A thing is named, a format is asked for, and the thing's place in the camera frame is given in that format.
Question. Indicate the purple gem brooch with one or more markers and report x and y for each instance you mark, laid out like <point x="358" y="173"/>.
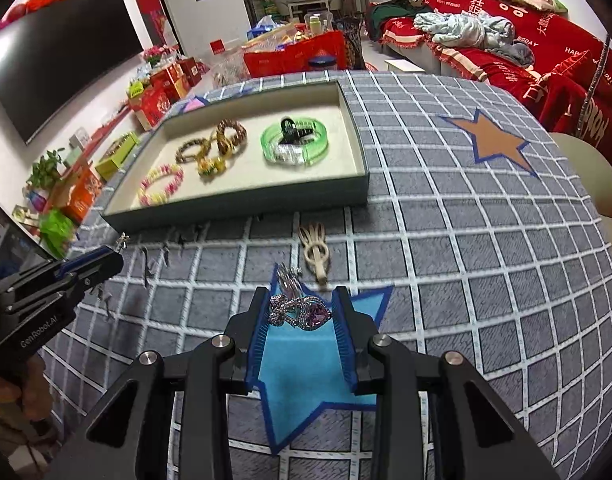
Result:
<point x="311" y="315"/>

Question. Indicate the red gift box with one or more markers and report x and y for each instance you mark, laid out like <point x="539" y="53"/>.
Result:
<point x="156" y="106"/>
<point x="170" y="79"/>
<point x="193" y="71"/>

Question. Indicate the dark laptop screen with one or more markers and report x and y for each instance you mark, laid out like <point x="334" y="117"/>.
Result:
<point x="11" y="245"/>

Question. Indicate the low television cabinet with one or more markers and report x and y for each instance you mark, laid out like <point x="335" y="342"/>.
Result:
<point x="111" y="125"/>

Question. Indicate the cream hair clip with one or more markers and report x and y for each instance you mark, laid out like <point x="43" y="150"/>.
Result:
<point x="316" y="257"/>

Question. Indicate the small metal hairpin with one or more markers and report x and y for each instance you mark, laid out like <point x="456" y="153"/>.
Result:
<point x="121" y="242"/>

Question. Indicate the red paper wall decoration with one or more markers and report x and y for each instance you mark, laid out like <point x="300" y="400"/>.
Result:
<point x="153" y="15"/>

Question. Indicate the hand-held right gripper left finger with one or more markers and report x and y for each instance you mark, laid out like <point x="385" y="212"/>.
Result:
<point x="258" y="340"/>

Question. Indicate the flat white box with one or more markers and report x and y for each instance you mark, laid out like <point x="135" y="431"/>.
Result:
<point x="405" y="66"/>

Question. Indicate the person's left hand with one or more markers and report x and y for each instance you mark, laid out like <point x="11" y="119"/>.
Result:
<point x="21" y="400"/>

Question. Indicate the blue tissue box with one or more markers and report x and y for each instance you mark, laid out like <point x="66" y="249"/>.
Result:
<point x="263" y="25"/>

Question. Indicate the red-covered sofa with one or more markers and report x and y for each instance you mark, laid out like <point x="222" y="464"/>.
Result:
<point x="486" y="67"/>

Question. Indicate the red storage box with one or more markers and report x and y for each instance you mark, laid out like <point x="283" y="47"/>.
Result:
<point x="286" y="60"/>

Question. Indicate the orange gift bag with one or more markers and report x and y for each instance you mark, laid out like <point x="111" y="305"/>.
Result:
<point x="83" y="195"/>

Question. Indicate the white side table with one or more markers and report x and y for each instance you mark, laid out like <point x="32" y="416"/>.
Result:
<point x="306" y="2"/>

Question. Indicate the green potted plant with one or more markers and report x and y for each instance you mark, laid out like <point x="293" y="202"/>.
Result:
<point x="46" y="170"/>

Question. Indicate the pink flower bouquet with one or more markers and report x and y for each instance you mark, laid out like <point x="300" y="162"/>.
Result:
<point x="158" y="54"/>

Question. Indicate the yellow-green gift box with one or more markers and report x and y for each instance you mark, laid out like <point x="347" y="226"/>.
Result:
<point x="116" y="157"/>

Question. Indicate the silver camera pole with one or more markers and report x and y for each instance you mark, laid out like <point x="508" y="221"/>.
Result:
<point x="593" y="85"/>

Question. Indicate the pale green armchair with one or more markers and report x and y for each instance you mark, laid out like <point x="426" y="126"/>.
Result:
<point x="596" y="160"/>

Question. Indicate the small red box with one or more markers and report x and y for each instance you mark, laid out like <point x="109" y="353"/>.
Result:
<point x="217" y="47"/>

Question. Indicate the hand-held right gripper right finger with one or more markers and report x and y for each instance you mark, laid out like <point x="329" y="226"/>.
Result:
<point x="343" y="340"/>

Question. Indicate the patterned pale pillow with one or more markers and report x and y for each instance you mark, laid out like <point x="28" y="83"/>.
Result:
<point x="533" y="0"/>

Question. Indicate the clear plastic jar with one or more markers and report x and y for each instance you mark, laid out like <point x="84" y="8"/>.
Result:
<point x="318" y="22"/>

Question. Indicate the light blue blanket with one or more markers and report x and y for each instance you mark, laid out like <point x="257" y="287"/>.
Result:
<point x="466" y="30"/>

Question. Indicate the dark green cloth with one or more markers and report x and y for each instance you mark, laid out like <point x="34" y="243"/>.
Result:
<point x="391" y="15"/>

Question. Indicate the black flat television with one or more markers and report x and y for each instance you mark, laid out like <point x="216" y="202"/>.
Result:
<point x="61" y="60"/>

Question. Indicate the grey shallow tray box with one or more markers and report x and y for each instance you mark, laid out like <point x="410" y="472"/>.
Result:
<point x="246" y="180"/>

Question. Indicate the grey checked tablecloth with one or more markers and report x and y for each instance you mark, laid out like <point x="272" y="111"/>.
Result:
<point x="461" y="260"/>

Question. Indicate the black hair claw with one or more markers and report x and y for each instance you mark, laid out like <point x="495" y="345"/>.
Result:
<point x="291" y="130"/>

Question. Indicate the green gift bag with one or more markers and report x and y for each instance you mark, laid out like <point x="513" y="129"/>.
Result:
<point x="58" y="231"/>

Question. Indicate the green transparent bangle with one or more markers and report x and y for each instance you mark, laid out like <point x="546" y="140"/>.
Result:
<point x="271" y="145"/>

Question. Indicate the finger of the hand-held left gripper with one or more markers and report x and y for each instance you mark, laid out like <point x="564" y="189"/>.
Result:
<point x="93" y="276"/>
<point x="86" y="262"/>

